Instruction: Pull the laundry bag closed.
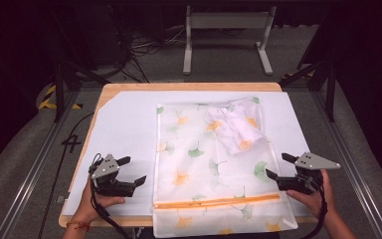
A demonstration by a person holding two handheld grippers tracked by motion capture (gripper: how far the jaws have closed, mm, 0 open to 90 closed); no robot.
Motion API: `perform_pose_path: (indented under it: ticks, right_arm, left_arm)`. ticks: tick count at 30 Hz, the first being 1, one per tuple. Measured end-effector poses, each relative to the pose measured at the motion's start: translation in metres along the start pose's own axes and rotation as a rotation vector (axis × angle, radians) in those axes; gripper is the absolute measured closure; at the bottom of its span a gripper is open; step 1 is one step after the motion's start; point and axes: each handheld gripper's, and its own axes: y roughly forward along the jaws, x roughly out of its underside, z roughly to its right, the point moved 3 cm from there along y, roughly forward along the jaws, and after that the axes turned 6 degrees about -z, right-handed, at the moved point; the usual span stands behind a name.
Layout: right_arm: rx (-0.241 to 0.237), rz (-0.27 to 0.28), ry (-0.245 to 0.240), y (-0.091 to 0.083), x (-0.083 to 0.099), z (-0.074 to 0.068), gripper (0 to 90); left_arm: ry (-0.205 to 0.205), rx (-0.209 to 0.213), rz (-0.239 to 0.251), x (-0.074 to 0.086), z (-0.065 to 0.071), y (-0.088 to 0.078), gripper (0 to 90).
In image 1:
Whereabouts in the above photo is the leaf-print mesh laundry bag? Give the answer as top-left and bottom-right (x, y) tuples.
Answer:
(151, 96), (299, 239)

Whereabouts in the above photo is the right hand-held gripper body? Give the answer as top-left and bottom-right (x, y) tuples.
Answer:
(276, 151), (342, 195)

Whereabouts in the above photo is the white table sheet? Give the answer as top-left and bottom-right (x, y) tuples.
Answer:
(62, 90), (313, 217)

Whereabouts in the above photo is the black metal stand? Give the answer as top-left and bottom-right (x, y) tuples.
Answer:
(279, 59), (338, 122)
(50, 49), (111, 122)

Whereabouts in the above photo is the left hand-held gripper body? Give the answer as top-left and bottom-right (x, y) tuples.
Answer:
(90, 152), (137, 198)

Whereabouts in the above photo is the white metal stand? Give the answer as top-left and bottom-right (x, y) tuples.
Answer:
(182, 4), (279, 76)

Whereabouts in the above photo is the wooden table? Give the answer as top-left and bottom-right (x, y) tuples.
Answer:
(58, 82), (318, 229)

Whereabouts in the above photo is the white garment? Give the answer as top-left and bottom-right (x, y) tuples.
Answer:
(206, 98), (269, 156)

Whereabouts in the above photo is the person's right hand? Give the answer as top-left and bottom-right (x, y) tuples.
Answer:
(285, 168), (336, 221)

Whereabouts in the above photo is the tangle of black cables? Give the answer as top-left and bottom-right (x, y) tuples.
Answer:
(104, 6), (187, 84)

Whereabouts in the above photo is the person's left hand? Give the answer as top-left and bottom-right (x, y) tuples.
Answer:
(78, 175), (126, 225)

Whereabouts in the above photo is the thin black floor cable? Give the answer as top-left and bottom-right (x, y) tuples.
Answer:
(37, 112), (96, 239)

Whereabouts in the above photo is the yellow-black hazard tape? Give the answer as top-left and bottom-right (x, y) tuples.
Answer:
(38, 84), (84, 111)

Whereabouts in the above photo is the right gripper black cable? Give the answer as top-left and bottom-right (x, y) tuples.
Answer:
(298, 174), (329, 239)

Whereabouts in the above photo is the aluminium floor rail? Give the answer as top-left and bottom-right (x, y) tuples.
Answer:
(310, 89), (382, 239)
(0, 89), (82, 239)

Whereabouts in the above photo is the red string bracelet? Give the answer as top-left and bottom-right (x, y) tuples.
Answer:
(66, 220), (93, 232)

